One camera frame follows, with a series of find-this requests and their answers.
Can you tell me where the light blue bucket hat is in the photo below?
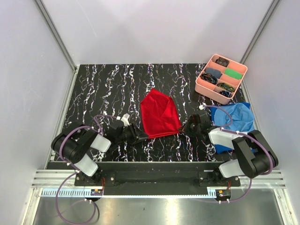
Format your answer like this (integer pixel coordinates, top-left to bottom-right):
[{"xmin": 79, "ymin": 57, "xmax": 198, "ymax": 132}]
[{"xmin": 210, "ymin": 102, "xmax": 255, "ymax": 133}]

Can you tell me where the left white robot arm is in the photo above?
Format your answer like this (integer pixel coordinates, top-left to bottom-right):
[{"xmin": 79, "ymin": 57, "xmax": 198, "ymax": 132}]
[{"xmin": 51, "ymin": 120, "xmax": 149, "ymax": 186}]

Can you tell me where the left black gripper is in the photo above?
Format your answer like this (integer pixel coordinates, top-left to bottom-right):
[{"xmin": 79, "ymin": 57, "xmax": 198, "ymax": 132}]
[{"xmin": 116, "ymin": 122, "xmax": 149, "ymax": 144}]

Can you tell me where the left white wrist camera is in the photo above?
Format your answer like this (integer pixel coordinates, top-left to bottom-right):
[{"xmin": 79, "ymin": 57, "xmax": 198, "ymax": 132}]
[{"xmin": 116, "ymin": 113, "xmax": 130, "ymax": 127}]

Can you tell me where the pink divided organizer tray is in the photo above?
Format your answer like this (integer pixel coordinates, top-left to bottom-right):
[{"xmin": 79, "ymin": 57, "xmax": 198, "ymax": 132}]
[{"xmin": 195, "ymin": 54, "xmax": 248, "ymax": 105}]

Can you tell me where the dark patterned item in tray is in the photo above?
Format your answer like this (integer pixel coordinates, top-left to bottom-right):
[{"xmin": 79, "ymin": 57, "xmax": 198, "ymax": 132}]
[{"xmin": 215, "ymin": 57, "xmax": 230, "ymax": 67}]

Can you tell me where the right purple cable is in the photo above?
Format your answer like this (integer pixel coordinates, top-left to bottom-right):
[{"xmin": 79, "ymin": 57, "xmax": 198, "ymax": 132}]
[{"xmin": 199, "ymin": 105, "xmax": 275, "ymax": 203}]

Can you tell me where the green cloth in tray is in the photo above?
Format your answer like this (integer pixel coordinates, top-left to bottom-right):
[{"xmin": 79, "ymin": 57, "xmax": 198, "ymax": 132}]
[{"xmin": 224, "ymin": 68, "xmax": 243, "ymax": 80}]

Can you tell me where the dark blue cloth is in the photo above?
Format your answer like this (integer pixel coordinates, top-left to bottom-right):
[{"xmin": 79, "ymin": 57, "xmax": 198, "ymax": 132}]
[{"xmin": 212, "ymin": 102, "xmax": 256, "ymax": 155}]

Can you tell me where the multicolour bands left compartment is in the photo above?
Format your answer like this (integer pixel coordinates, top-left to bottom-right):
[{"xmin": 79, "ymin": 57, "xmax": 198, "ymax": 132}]
[{"xmin": 201, "ymin": 73, "xmax": 218, "ymax": 85}]

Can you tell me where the red cloth napkin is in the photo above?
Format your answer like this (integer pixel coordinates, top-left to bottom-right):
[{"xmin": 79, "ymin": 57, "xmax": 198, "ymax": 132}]
[{"xmin": 140, "ymin": 89, "xmax": 181, "ymax": 139}]

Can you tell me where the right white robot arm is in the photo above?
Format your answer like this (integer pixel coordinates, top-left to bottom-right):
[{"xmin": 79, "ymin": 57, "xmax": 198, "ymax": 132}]
[{"xmin": 179, "ymin": 114, "xmax": 279, "ymax": 186}]

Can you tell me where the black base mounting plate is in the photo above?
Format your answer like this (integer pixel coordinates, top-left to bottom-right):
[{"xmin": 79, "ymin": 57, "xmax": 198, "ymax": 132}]
[{"xmin": 75, "ymin": 162, "xmax": 240, "ymax": 187}]

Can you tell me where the multicolour bands compartment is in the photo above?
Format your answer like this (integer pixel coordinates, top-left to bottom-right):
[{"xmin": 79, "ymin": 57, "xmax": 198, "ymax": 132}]
[
  {"xmin": 201, "ymin": 73, "xmax": 218, "ymax": 85},
  {"xmin": 217, "ymin": 82, "xmax": 235, "ymax": 93}
]

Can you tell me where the multicolour bands front compartment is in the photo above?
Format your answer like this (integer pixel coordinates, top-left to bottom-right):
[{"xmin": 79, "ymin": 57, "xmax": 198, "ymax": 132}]
[{"xmin": 217, "ymin": 82, "xmax": 235, "ymax": 93}]

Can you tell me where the grey-blue cloth in tray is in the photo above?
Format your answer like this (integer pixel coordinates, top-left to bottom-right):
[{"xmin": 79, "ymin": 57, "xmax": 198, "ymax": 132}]
[{"xmin": 205, "ymin": 67, "xmax": 222, "ymax": 79}]

